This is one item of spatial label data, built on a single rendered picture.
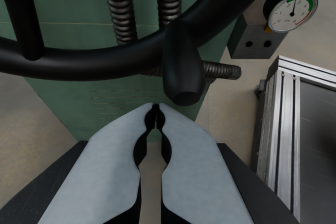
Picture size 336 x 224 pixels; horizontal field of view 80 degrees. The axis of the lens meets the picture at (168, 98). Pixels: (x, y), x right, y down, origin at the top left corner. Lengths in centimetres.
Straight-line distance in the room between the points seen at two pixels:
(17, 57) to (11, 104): 94
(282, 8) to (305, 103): 62
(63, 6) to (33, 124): 72
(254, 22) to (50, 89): 47
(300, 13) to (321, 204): 57
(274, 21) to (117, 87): 36
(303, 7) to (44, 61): 32
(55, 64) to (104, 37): 22
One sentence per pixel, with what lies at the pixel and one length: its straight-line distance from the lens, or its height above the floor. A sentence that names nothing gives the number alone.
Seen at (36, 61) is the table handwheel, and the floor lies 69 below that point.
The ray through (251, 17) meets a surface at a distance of 39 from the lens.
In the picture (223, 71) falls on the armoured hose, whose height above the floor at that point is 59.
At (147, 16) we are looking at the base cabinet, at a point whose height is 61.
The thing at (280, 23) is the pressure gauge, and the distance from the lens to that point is 35.
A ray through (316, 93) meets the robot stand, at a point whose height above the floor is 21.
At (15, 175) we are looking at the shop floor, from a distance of 98.
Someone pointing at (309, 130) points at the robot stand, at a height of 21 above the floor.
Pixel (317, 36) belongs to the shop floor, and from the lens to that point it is 169.
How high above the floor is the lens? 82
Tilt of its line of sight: 57 degrees down
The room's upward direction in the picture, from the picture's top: 8 degrees clockwise
